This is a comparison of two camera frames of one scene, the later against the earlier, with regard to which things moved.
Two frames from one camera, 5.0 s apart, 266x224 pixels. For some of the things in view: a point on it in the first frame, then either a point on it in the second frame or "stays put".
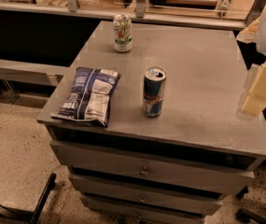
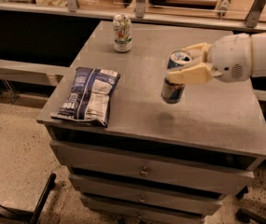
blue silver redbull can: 154,84 to 173,91
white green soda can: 122,33 stays put
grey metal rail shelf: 19,72 stays put
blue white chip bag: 90,95 stays put
